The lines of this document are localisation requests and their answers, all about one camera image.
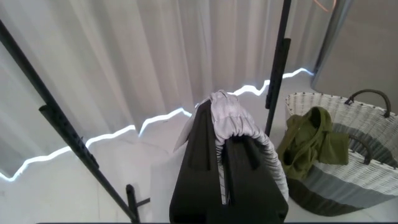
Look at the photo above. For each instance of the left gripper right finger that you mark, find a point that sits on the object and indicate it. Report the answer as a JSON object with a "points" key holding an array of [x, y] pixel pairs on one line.
{"points": [[255, 193]]}

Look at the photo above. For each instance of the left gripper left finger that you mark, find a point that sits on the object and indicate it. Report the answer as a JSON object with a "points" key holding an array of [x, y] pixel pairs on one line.
{"points": [[196, 186]]}

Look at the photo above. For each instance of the pale grey shorts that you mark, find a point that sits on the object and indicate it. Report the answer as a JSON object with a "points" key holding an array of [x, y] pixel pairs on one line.
{"points": [[230, 118]]}

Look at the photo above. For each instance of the white laundry basket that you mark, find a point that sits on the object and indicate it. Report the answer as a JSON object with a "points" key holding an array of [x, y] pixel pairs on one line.
{"points": [[367, 174]]}

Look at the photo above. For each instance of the black clothes rack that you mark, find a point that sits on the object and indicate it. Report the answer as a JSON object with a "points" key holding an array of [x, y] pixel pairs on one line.
{"points": [[62, 124]]}

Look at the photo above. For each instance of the green long-sleeved shirt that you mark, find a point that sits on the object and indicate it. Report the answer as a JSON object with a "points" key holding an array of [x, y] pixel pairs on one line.
{"points": [[308, 146]]}

